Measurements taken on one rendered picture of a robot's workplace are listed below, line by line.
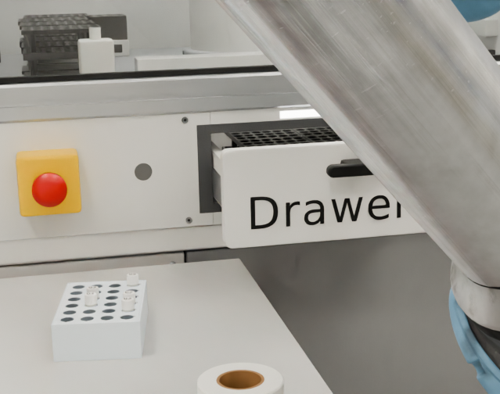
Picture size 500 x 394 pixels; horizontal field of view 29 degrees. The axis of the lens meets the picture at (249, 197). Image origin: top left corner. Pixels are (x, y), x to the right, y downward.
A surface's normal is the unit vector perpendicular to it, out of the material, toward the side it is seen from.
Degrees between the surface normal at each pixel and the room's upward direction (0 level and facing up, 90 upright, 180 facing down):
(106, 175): 90
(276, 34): 130
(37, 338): 0
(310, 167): 90
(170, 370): 0
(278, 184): 90
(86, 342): 90
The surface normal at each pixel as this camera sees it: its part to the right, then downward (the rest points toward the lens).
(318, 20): 0.00, 0.64
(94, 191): 0.21, 0.23
